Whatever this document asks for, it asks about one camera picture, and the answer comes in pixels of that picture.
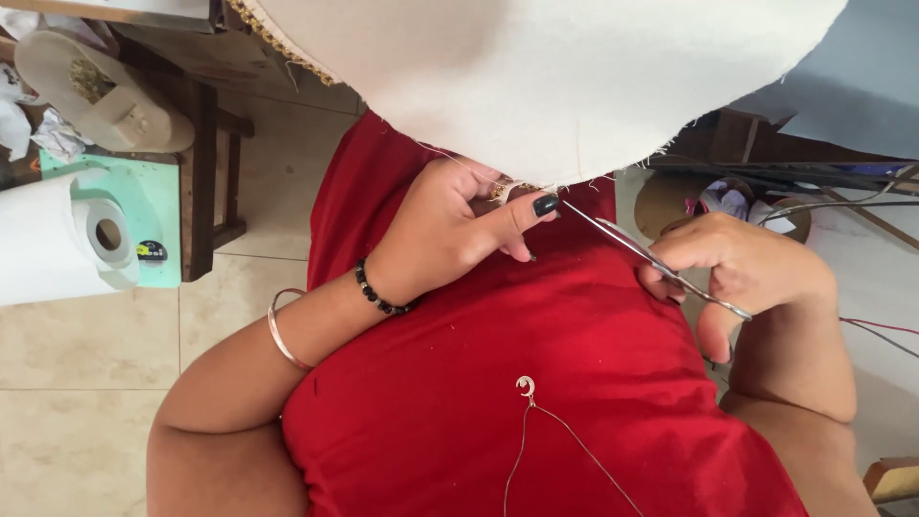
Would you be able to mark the person's right hand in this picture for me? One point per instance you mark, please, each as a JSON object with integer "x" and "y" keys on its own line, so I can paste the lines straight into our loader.
{"x": 747, "y": 269}

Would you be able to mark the person's left hand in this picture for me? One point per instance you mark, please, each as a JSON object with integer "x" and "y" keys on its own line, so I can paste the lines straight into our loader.
{"x": 438, "y": 230}

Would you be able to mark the silver scissors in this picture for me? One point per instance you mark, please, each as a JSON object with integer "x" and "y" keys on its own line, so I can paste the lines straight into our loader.
{"x": 646, "y": 255}

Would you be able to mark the cream fabric with gold trim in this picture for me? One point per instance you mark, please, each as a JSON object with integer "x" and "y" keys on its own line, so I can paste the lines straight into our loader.
{"x": 545, "y": 79}

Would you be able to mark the round basket with scraps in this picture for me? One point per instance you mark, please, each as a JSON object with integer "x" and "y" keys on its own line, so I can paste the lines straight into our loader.
{"x": 718, "y": 205}

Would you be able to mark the red dress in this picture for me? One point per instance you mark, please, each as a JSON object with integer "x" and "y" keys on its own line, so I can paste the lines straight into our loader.
{"x": 502, "y": 373}

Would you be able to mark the metal bangle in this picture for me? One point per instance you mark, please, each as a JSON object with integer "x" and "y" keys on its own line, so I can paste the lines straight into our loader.
{"x": 281, "y": 337}

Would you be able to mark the wooden chair corner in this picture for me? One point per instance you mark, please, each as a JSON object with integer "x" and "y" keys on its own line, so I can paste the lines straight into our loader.
{"x": 894, "y": 479}

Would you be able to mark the dark wooden stool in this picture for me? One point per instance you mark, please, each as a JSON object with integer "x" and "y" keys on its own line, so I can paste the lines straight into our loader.
{"x": 194, "y": 122}

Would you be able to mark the mint green box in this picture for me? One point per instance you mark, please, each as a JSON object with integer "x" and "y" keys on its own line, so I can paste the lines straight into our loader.
{"x": 154, "y": 208}

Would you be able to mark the beige embellished shoe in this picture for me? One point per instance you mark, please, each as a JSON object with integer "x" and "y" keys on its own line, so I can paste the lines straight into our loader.
{"x": 100, "y": 90}

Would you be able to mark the white paper roll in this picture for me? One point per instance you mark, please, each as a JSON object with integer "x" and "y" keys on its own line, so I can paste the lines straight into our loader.
{"x": 57, "y": 237}

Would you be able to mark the crumpled white paper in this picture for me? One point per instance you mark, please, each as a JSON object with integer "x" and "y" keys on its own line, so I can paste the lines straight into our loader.
{"x": 57, "y": 136}

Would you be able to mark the wooden frame table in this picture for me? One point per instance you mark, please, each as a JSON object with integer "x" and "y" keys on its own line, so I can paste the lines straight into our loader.
{"x": 790, "y": 169}

